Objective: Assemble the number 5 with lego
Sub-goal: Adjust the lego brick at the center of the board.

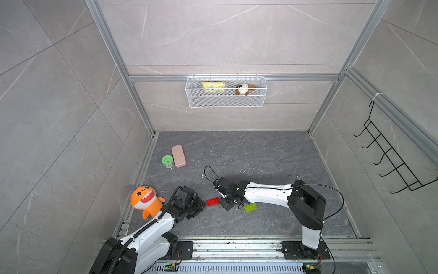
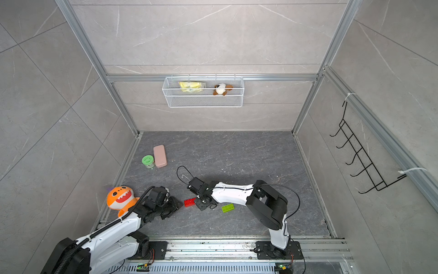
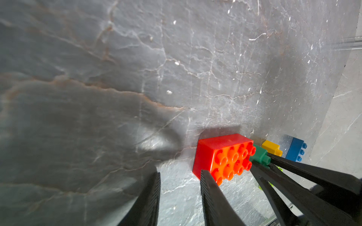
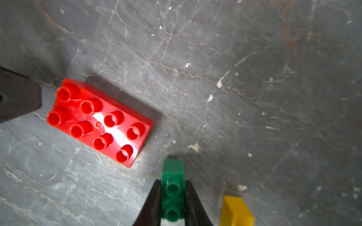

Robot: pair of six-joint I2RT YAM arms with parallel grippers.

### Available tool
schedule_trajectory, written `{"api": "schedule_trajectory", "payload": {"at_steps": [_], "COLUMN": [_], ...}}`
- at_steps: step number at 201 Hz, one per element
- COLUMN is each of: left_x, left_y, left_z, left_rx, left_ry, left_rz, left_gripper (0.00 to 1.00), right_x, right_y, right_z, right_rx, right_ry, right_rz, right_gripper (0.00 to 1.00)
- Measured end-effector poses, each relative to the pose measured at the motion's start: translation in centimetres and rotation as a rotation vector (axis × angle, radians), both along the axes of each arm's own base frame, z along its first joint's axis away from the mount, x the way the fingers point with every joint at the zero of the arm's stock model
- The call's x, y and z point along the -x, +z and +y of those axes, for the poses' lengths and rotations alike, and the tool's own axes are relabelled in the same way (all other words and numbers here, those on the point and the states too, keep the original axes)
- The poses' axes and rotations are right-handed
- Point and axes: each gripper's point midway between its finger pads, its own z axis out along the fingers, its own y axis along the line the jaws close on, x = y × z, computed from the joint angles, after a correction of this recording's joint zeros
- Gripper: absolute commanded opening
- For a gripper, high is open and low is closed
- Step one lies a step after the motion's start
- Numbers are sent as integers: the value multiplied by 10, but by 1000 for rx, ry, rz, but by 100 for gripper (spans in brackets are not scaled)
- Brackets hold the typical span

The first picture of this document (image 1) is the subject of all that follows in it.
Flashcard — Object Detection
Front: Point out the lime green lego brick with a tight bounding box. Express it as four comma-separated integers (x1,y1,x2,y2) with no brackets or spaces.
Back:
244,203,258,213

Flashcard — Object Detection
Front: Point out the red lego brick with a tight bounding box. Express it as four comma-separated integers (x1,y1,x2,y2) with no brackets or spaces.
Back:
206,198,221,207

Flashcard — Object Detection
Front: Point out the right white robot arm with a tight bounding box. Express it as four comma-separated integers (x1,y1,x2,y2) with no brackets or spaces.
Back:
213,177,326,250

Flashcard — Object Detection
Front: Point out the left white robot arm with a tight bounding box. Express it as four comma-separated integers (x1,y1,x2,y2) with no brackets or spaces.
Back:
90,186,207,274

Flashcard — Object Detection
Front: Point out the orange shark plush toy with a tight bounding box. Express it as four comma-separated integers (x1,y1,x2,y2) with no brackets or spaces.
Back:
131,186,165,220

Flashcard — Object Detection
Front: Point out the pink rectangular case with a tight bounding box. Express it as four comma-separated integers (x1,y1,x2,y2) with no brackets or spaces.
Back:
171,145,187,168

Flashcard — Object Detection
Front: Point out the brown white plush toy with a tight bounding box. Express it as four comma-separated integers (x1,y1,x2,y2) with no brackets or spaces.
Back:
235,83,256,96

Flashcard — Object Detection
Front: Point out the yellow packet in basket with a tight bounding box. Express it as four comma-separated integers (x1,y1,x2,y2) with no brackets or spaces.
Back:
202,81,228,93

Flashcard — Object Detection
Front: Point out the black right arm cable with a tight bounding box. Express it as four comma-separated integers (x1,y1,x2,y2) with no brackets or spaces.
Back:
203,165,345,221

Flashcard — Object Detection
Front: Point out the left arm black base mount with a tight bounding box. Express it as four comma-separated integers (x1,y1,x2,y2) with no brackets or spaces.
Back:
163,241,194,260

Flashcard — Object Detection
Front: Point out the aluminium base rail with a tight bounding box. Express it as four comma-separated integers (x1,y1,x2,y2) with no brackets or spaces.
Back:
145,236,387,274

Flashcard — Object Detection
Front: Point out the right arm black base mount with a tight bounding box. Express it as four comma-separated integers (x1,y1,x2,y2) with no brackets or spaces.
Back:
281,241,331,260

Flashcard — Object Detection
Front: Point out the white wire wall basket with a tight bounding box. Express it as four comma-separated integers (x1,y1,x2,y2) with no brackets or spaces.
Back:
185,75,268,108

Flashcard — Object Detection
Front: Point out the black wire hook rack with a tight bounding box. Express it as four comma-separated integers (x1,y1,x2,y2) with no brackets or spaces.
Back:
354,101,438,194

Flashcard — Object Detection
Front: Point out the aluminium corner frame post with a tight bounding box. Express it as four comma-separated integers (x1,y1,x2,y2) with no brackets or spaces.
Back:
85,0,155,138

